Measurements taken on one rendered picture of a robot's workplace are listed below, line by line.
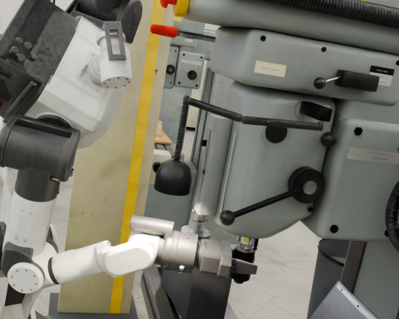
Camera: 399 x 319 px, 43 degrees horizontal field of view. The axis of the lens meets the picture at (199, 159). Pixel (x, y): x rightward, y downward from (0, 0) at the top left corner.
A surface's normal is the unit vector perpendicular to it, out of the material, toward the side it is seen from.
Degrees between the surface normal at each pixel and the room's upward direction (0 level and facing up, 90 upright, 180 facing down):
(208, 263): 90
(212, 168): 90
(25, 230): 98
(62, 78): 58
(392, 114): 90
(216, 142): 90
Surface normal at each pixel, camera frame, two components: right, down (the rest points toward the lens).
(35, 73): 0.58, -0.27
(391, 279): -0.96, -0.11
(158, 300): 0.17, -0.96
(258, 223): 0.13, 0.68
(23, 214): -0.04, 0.37
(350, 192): 0.24, 0.26
